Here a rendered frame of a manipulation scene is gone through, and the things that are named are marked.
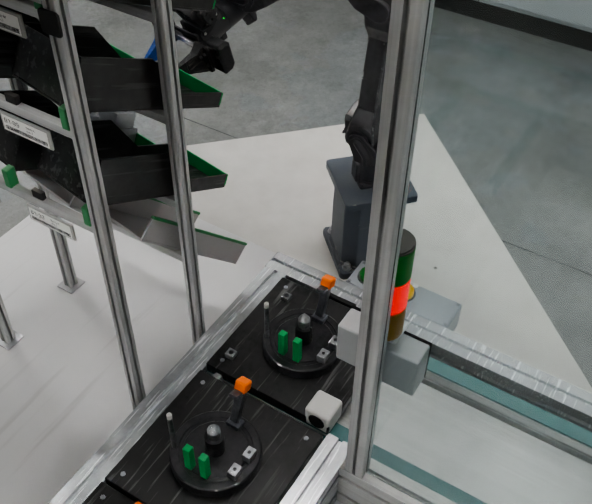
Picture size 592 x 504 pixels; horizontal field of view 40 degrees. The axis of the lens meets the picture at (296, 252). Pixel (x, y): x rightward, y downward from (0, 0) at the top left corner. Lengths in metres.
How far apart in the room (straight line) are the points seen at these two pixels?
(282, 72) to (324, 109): 0.35
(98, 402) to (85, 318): 0.20
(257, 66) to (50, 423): 2.70
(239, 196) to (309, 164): 0.20
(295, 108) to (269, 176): 1.75
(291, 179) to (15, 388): 0.78
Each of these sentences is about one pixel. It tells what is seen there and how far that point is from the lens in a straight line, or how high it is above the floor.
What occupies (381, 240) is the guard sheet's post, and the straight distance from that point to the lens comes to 0.92.
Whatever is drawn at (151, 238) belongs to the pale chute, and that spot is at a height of 1.18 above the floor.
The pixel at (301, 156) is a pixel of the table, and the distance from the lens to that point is 1.98.
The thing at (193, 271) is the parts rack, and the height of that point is 1.09.
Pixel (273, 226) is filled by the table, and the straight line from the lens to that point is 1.79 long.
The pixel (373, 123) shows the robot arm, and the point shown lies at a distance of 1.50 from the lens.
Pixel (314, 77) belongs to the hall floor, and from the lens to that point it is 3.87.
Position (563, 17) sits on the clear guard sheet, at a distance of 0.71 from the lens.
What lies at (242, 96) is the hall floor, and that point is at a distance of 3.74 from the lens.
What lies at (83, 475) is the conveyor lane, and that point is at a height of 0.96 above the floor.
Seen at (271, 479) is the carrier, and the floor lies 0.97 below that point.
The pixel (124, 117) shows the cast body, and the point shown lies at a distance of 1.44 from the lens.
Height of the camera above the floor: 2.07
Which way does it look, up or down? 44 degrees down
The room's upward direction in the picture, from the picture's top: 1 degrees clockwise
